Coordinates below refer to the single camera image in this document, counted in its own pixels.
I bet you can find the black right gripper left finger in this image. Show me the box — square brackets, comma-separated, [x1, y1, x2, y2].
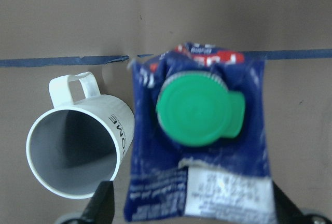
[78, 181, 115, 224]

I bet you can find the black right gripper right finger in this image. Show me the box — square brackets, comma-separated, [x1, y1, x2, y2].
[273, 181, 331, 224]

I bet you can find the white grey mug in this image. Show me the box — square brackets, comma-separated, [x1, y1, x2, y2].
[26, 72, 135, 199]

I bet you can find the blue white milk carton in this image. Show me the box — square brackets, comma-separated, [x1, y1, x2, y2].
[124, 43, 278, 223]

